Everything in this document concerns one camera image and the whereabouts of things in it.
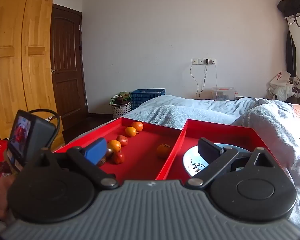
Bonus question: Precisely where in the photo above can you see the person's left hand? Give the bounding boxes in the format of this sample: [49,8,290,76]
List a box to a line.
[0,177,15,221]

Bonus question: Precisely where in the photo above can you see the black hanging coat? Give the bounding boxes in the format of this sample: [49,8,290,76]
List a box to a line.
[285,31,297,77]

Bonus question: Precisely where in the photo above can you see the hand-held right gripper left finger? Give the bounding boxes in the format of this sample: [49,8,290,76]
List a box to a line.
[37,137,119,190]

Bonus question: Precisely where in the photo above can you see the dark brown door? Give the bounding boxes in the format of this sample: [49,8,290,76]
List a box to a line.
[51,4,89,131]

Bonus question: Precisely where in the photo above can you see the white laundry basket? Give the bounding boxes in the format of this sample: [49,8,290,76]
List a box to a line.
[111,102,132,120]

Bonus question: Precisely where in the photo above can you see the blue plastic crate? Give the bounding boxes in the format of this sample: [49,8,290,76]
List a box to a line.
[130,88,166,111]

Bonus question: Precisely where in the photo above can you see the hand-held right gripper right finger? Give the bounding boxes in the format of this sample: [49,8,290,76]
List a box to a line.
[186,137,282,190]

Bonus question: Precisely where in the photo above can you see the pile of clothes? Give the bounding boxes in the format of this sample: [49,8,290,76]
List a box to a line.
[266,77,300,105]

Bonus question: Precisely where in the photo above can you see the white shopping bag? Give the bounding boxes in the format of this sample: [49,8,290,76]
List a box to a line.
[269,70,292,87]

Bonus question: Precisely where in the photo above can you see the light blue blanket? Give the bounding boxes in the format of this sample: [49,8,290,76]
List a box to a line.
[122,94,300,233]

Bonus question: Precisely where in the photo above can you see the clear plastic storage box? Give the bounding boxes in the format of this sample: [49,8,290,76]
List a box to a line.
[212,87,236,101]

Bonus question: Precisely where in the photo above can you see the black charger cable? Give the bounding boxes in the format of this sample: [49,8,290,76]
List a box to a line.
[199,64,218,98]

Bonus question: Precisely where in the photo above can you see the blue cartoon plate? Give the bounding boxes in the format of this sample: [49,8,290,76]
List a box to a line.
[183,143,251,178]

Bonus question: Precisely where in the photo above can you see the red tray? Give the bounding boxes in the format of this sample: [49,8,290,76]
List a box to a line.
[155,119,266,181]
[52,117,187,181]

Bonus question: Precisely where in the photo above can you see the yellow wooden wardrobe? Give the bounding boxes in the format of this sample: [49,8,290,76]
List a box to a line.
[0,0,65,150]

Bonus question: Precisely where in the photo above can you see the clothes in laundry basket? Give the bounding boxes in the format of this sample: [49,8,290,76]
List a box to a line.
[111,91,132,105]

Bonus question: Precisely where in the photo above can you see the thin black cable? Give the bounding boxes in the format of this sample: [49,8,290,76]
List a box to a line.
[190,64,201,99]

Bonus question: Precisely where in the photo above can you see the red fruit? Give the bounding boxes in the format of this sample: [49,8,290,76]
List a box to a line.
[112,151,125,165]
[116,135,129,147]

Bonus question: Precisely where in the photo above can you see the white wall socket strip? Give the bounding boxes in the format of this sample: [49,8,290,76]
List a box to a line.
[192,58,217,66]

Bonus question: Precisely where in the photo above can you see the black bag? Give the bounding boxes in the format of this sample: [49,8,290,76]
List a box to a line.
[277,0,300,18]

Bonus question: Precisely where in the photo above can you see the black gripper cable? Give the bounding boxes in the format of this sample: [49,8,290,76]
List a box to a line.
[27,109,61,150]

